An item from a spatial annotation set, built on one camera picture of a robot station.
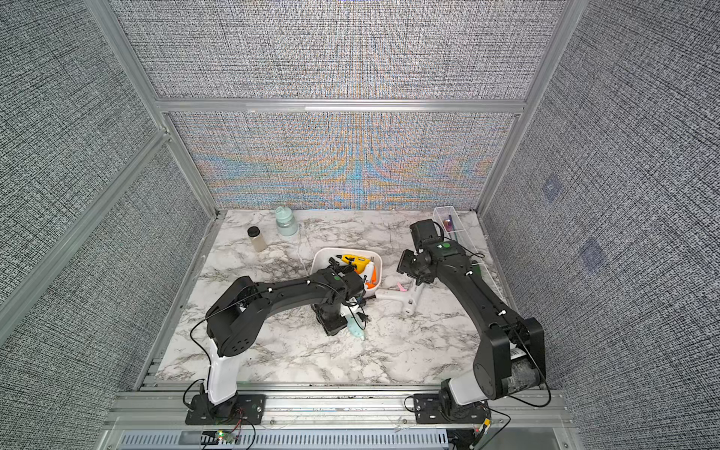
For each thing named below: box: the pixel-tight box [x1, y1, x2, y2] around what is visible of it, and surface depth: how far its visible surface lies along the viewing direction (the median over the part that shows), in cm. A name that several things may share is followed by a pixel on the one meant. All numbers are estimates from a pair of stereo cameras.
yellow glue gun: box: [335, 255, 371, 275], surface depth 102 cm
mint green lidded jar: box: [274, 206, 300, 238], surface depth 111 cm
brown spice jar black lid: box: [247, 225, 268, 253], surface depth 105 cm
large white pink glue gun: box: [375, 282, 422, 316], surface depth 94 cm
